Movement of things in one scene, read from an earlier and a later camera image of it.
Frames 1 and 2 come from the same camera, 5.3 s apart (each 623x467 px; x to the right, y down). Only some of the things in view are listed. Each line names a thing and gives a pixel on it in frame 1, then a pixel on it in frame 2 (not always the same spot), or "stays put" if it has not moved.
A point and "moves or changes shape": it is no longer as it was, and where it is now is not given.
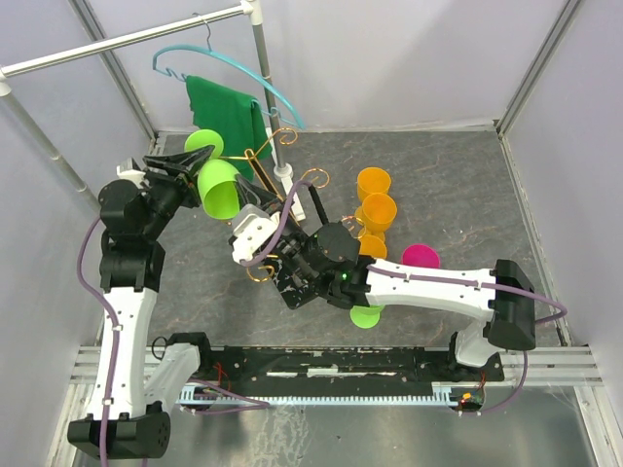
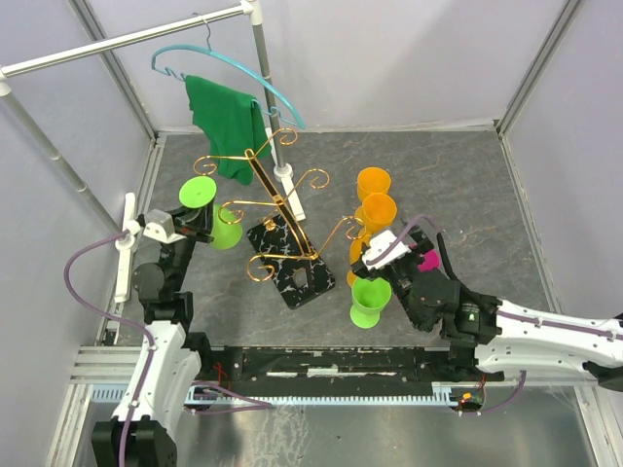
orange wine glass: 373,180 stays put
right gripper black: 249,194 to 421,242
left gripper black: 184,181 to 193,222
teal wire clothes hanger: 208,47 stays put
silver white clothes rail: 252,8 stays put
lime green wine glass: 218,178 moves or changes shape
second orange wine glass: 377,212 stays put
